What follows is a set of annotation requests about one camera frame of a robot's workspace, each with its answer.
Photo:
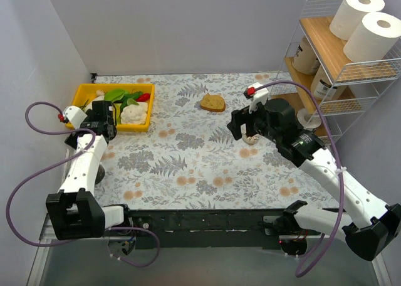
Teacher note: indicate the white wire wooden shelf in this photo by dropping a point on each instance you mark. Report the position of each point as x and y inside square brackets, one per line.
[362, 83]

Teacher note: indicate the small white paper towel roll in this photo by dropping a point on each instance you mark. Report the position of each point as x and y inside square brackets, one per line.
[373, 38]

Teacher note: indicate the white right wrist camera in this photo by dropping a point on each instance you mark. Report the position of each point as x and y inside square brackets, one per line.
[256, 93]

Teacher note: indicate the yellow plastic bin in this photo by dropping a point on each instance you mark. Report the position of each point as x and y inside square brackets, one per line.
[86, 94]

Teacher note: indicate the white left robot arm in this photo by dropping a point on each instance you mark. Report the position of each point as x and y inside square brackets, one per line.
[73, 210]

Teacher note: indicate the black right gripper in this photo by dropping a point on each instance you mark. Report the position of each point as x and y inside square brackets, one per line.
[239, 123]

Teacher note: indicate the slice of brown bread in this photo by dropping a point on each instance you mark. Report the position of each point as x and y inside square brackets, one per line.
[213, 103]

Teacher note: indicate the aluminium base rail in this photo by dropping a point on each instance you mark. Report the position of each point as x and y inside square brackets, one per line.
[205, 247]

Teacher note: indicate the floral tablecloth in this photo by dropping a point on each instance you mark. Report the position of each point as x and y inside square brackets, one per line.
[188, 158]

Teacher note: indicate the green leafy vegetable toy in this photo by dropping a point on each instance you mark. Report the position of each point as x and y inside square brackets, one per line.
[119, 95]

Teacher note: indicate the red chili pepper toy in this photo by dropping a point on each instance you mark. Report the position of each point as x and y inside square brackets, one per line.
[144, 97]

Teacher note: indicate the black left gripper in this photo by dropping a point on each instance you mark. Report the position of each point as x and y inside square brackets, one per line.
[104, 111]

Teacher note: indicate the white cauliflower toy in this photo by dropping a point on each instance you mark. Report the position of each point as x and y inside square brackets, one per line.
[134, 114]

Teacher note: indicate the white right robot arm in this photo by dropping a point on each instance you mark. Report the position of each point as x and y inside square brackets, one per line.
[365, 223]

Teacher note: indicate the large white paper towel roll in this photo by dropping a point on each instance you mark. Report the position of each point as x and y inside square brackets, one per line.
[350, 14]

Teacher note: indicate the black Face roll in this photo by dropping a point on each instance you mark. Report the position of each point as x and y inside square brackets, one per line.
[307, 120]

